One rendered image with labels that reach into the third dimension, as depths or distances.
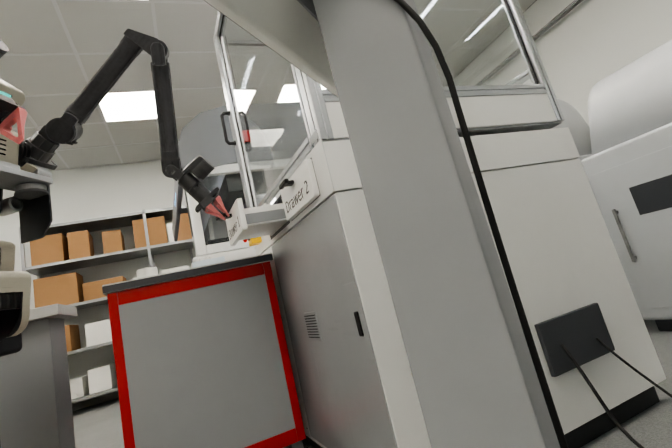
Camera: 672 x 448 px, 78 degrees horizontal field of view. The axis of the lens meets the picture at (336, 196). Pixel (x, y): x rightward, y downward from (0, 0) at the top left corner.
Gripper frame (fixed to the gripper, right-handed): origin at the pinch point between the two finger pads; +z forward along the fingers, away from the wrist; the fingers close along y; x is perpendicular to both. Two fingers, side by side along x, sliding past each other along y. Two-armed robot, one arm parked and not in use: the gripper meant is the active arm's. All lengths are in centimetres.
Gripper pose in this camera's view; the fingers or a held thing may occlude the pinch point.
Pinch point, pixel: (225, 216)
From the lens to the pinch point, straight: 150.1
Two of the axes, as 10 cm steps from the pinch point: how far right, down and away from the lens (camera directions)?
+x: -3.6, 2.9, 8.9
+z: 7.2, 6.9, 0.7
